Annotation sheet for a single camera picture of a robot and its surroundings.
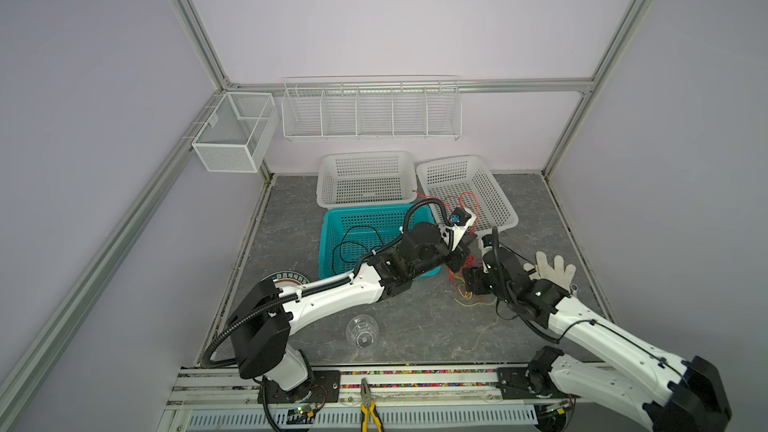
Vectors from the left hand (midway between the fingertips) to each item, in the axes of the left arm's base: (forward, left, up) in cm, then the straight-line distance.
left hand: (476, 240), depth 70 cm
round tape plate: (+5, +53, -26) cm, 59 cm away
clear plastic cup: (-11, +29, -27) cm, 41 cm away
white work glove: (+2, -32, -27) cm, 42 cm away
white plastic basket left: (+47, +28, -27) cm, 61 cm away
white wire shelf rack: (+51, +24, +3) cm, 56 cm away
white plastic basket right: (+42, -11, -26) cm, 51 cm away
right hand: (-1, -3, -15) cm, 16 cm away
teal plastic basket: (+19, +34, -24) cm, 46 cm away
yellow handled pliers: (-29, +28, -25) cm, 47 cm away
